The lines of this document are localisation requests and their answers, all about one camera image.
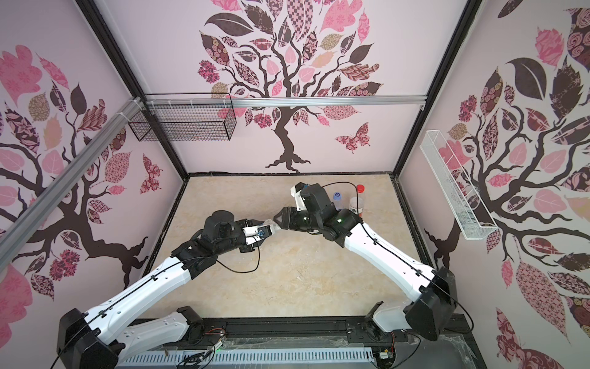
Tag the aluminium rail left wall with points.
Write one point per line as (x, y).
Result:
(26, 225)

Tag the aluminium rail back wall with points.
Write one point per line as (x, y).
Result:
(292, 102)

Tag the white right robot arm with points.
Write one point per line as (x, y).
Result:
(431, 294)

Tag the aluminium rail wall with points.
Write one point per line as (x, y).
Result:
(26, 225)
(292, 102)

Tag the white slotted cable duct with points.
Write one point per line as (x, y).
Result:
(256, 358)

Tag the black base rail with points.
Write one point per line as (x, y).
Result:
(398, 349)

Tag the white wire shelf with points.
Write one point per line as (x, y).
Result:
(446, 160)

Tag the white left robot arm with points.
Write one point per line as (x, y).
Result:
(105, 335)

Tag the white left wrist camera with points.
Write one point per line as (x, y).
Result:
(255, 234)

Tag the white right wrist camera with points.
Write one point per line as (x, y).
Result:
(296, 194)

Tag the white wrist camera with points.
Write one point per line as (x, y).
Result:
(296, 194)
(255, 234)

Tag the black wire basket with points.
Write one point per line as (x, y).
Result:
(189, 118)

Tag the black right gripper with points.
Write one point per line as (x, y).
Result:
(296, 218)

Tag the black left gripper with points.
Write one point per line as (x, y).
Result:
(246, 248)

